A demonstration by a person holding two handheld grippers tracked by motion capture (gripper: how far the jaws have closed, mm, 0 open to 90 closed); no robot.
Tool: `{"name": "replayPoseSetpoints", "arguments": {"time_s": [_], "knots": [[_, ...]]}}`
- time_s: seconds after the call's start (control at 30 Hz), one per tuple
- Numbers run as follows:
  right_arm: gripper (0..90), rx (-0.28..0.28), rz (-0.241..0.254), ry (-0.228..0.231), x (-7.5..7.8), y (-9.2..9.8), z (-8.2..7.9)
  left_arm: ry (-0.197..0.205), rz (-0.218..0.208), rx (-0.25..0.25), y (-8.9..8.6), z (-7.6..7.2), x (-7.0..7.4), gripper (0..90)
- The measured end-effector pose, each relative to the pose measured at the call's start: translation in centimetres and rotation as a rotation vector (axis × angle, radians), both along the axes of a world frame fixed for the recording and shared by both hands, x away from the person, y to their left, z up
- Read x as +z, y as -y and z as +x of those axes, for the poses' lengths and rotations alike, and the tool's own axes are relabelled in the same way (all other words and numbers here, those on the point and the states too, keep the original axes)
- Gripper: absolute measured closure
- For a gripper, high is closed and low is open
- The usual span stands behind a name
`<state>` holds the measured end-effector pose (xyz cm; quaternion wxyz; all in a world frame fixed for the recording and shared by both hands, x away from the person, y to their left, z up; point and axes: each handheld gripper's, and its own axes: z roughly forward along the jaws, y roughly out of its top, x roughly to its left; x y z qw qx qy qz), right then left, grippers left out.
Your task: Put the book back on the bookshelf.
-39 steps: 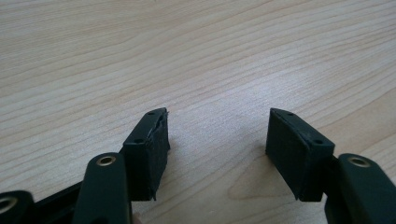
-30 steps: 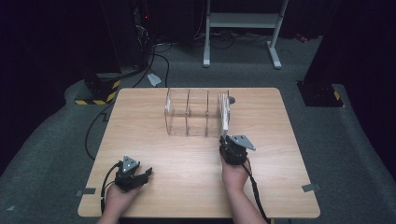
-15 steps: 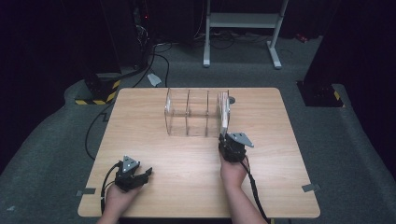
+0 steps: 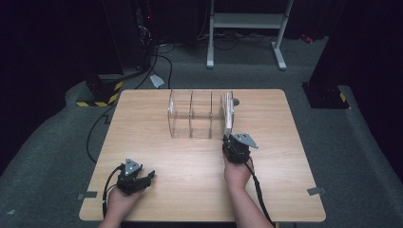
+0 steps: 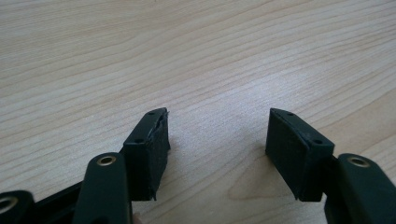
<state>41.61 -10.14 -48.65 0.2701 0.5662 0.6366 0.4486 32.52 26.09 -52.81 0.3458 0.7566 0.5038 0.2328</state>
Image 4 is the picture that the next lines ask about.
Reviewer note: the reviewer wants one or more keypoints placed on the grey tape patch on floor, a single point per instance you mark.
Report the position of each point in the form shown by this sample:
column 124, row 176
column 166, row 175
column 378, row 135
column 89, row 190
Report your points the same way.
column 157, row 81

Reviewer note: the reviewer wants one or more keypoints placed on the green leaf picture book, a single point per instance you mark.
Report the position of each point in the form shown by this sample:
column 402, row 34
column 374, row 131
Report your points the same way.
column 228, row 110

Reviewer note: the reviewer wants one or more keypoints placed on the small red object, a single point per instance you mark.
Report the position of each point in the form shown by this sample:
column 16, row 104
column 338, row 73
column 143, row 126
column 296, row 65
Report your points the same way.
column 306, row 38

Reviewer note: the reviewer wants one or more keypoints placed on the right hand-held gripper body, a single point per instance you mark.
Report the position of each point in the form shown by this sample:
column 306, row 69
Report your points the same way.
column 237, row 150

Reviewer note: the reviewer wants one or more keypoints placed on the dark equipment rack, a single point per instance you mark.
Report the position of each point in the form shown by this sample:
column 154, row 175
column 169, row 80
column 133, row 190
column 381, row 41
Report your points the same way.
column 130, row 31

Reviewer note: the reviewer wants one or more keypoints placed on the black yellow striped base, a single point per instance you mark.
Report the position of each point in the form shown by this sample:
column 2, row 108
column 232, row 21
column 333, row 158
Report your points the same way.
column 101, row 93

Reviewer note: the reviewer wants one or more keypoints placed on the person's right hand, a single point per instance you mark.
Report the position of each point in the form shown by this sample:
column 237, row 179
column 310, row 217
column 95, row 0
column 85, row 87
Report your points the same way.
column 237, row 175

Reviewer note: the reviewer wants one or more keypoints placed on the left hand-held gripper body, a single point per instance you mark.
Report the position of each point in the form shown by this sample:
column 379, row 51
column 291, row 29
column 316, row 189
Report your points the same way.
column 128, row 180

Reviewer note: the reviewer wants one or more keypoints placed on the person's left hand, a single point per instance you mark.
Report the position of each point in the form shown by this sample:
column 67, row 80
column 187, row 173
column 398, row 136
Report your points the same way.
column 118, row 202

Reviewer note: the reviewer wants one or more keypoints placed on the grey round table grommet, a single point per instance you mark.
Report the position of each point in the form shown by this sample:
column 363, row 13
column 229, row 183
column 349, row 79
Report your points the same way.
column 236, row 102

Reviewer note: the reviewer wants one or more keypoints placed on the white metal stand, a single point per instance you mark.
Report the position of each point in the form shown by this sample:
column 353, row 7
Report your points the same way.
column 247, row 20

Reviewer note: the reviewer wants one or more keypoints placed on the black base with yellow mark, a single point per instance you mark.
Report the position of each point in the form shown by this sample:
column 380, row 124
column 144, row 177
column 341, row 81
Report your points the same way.
column 326, row 96

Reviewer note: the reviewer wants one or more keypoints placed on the clear acrylic divided organizer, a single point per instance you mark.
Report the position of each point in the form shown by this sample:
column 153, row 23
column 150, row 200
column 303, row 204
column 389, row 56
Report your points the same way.
column 196, row 117

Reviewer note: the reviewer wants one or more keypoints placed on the grey tape strip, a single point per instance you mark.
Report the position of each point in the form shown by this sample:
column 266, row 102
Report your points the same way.
column 88, row 195
column 316, row 191

